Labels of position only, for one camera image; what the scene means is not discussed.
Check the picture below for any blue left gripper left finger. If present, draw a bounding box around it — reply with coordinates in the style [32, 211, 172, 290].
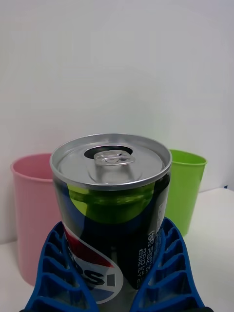
[23, 220, 98, 312]

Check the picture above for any green plastic waste bin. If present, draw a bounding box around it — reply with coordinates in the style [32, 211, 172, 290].
[164, 149, 208, 237]

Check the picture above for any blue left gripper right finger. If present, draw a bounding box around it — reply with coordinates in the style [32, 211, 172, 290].
[130, 216, 206, 312]

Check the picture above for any black and green drink can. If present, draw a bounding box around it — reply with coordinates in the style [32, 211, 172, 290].
[49, 133, 173, 306]

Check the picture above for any pink plastic waste bin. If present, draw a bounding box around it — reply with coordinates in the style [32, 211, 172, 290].
[10, 153, 64, 287]

